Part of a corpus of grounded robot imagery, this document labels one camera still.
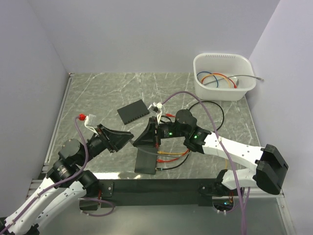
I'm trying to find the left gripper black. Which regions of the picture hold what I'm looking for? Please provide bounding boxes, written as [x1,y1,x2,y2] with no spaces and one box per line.
[77,123,134,166]

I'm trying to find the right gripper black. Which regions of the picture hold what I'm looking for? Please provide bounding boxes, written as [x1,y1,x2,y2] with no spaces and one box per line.
[134,116,188,148]

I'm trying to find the black network switch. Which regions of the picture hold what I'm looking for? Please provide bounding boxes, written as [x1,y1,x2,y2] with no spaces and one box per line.
[117,99,150,125]
[134,147,157,175]

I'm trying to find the red ethernet cable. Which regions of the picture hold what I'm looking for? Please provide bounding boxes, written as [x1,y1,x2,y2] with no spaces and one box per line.
[156,112,193,164]

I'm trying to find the grey ethernet cable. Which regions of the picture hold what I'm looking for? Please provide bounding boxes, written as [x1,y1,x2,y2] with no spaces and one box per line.
[129,139,172,157]

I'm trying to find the black ethernet cable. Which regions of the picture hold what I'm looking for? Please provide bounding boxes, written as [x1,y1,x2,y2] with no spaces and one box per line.
[156,100,225,171]

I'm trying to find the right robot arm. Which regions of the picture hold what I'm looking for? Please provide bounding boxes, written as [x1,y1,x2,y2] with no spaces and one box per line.
[133,109,289,195]

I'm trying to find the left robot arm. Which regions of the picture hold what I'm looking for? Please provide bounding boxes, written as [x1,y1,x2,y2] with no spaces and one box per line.
[0,124,133,235]

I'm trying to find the black base beam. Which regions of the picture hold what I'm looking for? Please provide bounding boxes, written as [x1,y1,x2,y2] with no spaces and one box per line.
[69,178,233,212]

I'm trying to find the white plastic bin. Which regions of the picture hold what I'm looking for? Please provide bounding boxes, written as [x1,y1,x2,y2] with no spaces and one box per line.
[193,53,257,101]

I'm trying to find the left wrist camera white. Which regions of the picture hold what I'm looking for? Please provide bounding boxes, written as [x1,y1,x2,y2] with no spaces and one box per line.
[78,114,97,134]

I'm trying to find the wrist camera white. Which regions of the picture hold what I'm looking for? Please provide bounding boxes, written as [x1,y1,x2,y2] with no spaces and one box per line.
[78,114,97,134]
[148,102,163,124]

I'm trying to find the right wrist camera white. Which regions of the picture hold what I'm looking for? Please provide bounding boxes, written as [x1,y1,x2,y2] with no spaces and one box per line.
[148,102,163,124]

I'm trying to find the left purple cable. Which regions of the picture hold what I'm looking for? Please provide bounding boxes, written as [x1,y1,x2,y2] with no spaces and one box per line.
[0,117,115,235]

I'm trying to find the orange cable in bin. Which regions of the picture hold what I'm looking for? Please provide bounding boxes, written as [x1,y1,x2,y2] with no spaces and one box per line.
[201,73,237,88]

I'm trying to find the blue cable in bin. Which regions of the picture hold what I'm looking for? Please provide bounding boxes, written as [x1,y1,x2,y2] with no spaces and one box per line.
[197,71,220,88]

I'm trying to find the red cable in bin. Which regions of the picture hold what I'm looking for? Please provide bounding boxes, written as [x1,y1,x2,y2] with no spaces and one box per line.
[212,72,238,88]

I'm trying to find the grey cable in bin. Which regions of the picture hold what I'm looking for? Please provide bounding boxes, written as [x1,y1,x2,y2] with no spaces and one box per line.
[204,75,265,86]

